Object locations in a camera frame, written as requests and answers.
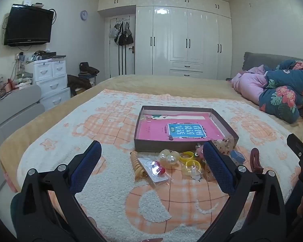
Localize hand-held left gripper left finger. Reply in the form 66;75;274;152
15;140;104;242

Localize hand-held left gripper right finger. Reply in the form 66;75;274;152
199;141;297;242

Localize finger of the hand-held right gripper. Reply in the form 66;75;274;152
286;133;303;164

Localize blue hexagonal hair clip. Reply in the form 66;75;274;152
230;150;246;165

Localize sheer pink dotted bow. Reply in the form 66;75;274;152
213;136;235;157

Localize yellow plastic ring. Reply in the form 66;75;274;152
184;160;202;176
179;151;194;163

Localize orange spiral hair tie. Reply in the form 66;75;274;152
130;151;145;180

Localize brown cardboard box tray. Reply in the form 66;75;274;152
134;105;239;153

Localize dark red hair clip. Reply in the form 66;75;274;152
250;147;264;175

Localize orange and white blanket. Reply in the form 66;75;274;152
16;89;301;242

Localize floral dark blue quilt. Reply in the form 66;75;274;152
258;59;303;124

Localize clear bag of pearl balls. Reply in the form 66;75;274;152
159;149;180;167

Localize clear packet with red earrings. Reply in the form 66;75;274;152
137;157;170;187

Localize pink book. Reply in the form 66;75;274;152
138;115;226;142

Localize pink quilt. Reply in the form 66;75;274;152
231;65;270;105

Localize pile of dark clothes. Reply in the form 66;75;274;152
67;62;100;96

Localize white drawer cabinet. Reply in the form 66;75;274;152
25;55;72;110

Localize grey headboard cushion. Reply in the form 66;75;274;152
242;52;303;71

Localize bed with tan sheet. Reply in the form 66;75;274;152
0;74;303;242

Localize white door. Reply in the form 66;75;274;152
105;14;136;78

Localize black devices on cabinet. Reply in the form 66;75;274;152
32;51;66;61

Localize hanging bags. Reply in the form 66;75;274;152
109;21;134;46

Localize white wardrobe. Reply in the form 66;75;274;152
98;0;233;80

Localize pile of cables and bottles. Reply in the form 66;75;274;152
0;52;34;102

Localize black wall television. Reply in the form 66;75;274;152
4;4;54;47

